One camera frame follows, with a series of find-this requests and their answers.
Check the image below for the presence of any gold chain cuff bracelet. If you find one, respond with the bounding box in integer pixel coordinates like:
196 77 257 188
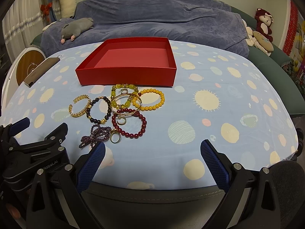
68 94 92 118

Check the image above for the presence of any purple garnet bead strand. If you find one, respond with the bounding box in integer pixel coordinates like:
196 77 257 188
79 124 112 149

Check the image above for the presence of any gold clasp ring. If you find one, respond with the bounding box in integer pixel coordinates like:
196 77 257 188
108 129 122 144

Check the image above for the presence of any dark bead bracelet gold charm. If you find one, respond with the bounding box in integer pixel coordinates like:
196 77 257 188
86 96 112 125

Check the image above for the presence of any dark red bead bracelet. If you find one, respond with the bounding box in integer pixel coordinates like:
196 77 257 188
111 107 147 140

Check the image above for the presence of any green jade bead bracelet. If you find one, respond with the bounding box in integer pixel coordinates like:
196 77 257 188
111 83 139 111

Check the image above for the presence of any gold thin bangle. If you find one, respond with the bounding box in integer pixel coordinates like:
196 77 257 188
111 93 143 117

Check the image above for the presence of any yellow amber bead bracelet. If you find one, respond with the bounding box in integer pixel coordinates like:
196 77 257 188
131 88 165 111

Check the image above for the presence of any small gold hoop earring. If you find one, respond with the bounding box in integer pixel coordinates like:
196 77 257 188
116 116 127 126

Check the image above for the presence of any round wooden white device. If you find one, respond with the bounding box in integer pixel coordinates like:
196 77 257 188
7 47 46 86

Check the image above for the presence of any blue planet print tablecloth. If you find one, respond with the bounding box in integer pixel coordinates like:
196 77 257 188
1 41 298 190

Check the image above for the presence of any brown leather phone case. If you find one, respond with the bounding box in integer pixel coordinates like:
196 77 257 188
24 57 60 88

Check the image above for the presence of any white curtain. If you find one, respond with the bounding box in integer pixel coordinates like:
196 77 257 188
2 0 44 62

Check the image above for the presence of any grey mouse plush toy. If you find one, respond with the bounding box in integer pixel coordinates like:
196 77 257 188
60 18 94 44

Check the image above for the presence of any red cardboard box tray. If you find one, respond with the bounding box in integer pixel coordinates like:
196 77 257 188
75 37 177 87

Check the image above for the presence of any green sofa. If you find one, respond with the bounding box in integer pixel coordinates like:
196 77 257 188
230 6 305 115

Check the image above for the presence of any red bow curtain tie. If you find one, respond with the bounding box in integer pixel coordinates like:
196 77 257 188
40 2 52 23

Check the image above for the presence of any beige cookie plush pillow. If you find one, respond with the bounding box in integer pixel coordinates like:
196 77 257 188
253 31 274 53

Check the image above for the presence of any red monkey plush toy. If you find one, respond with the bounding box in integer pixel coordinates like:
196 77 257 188
254 8 274 42

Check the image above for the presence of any blue-grey velvet blanket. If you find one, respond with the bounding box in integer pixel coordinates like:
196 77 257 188
40 0 249 57

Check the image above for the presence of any red wall decoration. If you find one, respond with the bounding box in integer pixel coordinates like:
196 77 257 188
282 0 298 56

